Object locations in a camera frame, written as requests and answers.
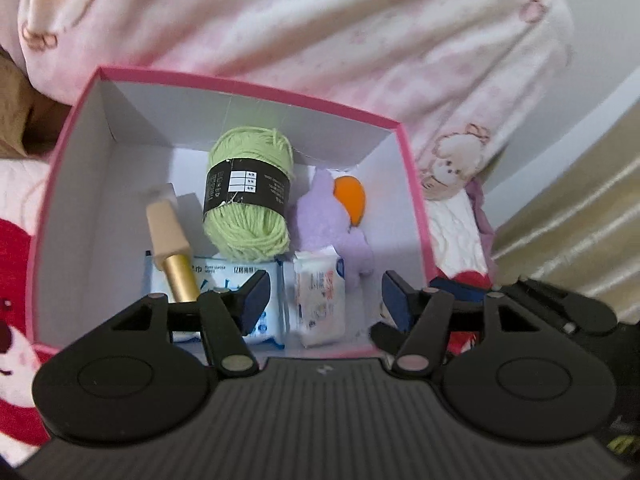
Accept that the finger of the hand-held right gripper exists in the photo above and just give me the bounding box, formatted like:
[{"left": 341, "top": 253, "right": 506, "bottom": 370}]
[
  {"left": 369, "top": 321, "right": 402, "bottom": 357},
  {"left": 431, "top": 275, "right": 620, "bottom": 337}
]

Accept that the green yarn ball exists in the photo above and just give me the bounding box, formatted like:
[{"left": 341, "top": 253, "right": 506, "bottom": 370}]
[{"left": 201, "top": 127, "right": 297, "bottom": 262}]

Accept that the purple plush toy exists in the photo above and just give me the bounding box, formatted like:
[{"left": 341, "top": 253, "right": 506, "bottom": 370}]
[{"left": 295, "top": 167, "right": 376, "bottom": 281}]

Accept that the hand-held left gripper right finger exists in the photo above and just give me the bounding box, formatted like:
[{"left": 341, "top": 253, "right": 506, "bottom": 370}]
[{"left": 381, "top": 269, "right": 538, "bottom": 375}]

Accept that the beige curtain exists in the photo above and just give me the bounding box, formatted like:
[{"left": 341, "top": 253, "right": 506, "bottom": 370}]
[{"left": 492, "top": 125, "right": 640, "bottom": 306}]

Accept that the beige and gold bottle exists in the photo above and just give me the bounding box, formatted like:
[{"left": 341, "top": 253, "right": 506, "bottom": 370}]
[{"left": 145, "top": 199, "right": 202, "bottom": 305}]

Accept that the orange makeup sponge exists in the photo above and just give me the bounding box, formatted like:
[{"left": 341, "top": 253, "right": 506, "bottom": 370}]
[{"left": 334, "top": 175, "right": 367, "bottom": 229}]

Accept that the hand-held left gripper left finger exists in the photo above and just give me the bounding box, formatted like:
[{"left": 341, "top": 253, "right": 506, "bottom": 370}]
[{"left": 111, "top": 269, "right": 272, "bottom": 377}]

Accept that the blue wet wipes pack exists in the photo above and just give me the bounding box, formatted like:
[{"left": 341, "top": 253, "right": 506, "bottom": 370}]
[{"left": 145, "top": 252, "right": 290, "bottom": 350}]

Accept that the pink cardboard box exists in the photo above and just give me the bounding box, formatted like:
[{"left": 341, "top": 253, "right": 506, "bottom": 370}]
[{"left": 31, "top": 65, "right": 435, "bottom": 361}]

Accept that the pink printed blanket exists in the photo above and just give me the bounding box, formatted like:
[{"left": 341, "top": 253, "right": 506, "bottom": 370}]
[{"left": 0, "top": 0, "right": 576, "bottom": 201}]

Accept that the white tissue pack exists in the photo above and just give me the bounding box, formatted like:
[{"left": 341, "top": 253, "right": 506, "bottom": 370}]
[{"left": 291, "top": 246, "right": 348, "bottom": 350}]

